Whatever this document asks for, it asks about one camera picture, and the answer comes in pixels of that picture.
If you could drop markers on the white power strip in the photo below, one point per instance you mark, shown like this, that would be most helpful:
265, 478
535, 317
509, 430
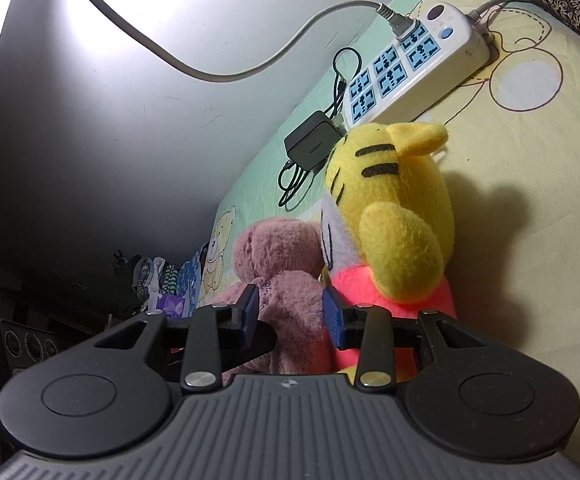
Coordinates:
450, 60

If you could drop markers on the black charger adapter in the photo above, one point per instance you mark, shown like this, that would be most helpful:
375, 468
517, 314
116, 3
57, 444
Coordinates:
310, 142

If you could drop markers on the pale striped cloth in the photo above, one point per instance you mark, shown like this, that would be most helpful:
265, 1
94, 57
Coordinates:
157, 275

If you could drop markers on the pale pink rabbit plush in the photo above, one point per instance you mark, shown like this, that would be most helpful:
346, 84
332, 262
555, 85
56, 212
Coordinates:
280, 260

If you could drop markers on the yellow tiger plush toy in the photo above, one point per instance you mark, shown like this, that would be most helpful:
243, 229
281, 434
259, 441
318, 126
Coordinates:
395, 210

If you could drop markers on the blue patterned cloth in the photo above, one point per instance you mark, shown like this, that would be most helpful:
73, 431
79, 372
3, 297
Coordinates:
189, 280

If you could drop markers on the purple tissue pack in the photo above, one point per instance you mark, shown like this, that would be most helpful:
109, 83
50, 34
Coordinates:
171, 306

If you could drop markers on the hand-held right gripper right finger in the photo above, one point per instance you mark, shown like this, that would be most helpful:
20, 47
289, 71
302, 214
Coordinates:
332, 322

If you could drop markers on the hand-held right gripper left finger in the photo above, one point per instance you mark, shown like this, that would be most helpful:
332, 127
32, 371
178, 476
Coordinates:
251, 310

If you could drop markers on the dark green garment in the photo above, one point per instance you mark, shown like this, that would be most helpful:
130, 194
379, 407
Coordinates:
127, 280

